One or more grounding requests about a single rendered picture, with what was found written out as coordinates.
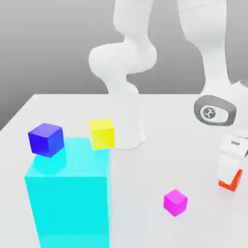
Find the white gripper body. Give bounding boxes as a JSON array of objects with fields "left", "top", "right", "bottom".
[{"left": 218, "top": 134, "right": 248, "bottom": 186}]

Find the small red cube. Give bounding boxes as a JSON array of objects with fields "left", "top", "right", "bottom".
[{"left": 218, "top": 169, "right": 243, "bottom": 192}]

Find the small magenta cube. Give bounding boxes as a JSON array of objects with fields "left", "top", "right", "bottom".
[{"left": 163, "top": 189, "right": 188, "bottom": 217}]

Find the small yellow cube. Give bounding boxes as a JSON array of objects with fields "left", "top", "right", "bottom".
[{"left": 88, "top": 118, "right": 116, "bottom": 151}]

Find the small blue cube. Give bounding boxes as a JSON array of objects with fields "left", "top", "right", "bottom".
[{"left": 28, "top": 122, "right": 65, "bottom": 158}]

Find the large cyan box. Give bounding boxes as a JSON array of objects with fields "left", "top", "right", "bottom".
[{"left": 24, "top": 137, "right": 112, "bottom": 248}]

